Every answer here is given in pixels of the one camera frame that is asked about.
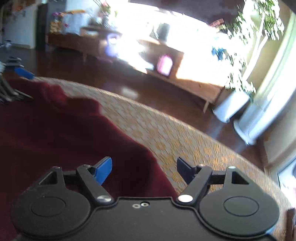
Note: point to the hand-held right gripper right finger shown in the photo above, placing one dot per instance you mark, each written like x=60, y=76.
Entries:
x=185, y=170

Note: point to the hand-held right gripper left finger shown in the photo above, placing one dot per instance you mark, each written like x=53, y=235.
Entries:
x=104, y=170

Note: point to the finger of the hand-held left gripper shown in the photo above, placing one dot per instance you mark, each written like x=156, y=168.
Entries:
x=9, y=95
x=24, y=72

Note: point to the maroon sweater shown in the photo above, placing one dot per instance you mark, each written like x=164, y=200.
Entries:
x=69, y=139

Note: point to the blue clothes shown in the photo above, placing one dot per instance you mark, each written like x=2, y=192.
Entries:
x=218, y=53

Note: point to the white storage cabinet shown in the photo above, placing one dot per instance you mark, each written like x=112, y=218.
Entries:
x=20, y=25

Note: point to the dark grey cabinet with coffee machine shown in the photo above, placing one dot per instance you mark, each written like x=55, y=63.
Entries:
x=42, y=25

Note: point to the jar of gold chocolates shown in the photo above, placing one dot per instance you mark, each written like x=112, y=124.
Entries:
x=55, y=26

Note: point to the white gift bag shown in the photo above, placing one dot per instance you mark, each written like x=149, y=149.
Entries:
x=75, y=22

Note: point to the white planter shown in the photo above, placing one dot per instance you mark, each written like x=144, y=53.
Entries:
x=231, y=106

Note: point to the wooden TV cabinet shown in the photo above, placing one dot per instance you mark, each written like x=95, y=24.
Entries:
x=196, y=85

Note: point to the purple kettlebell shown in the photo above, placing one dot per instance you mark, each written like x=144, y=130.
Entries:
x=113, y=44

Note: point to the flowering pot plant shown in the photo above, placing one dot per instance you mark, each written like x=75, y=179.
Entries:
x=105, y=11

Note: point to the white tower air conditioner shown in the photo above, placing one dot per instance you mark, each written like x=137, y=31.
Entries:
x=266, y=104

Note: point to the pink case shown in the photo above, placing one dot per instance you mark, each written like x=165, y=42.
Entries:
x=164, y=64

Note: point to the green leafy plant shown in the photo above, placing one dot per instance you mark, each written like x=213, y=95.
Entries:
x=240, y=53

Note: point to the dark speaker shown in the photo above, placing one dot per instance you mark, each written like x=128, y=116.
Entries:
x=163, y=32

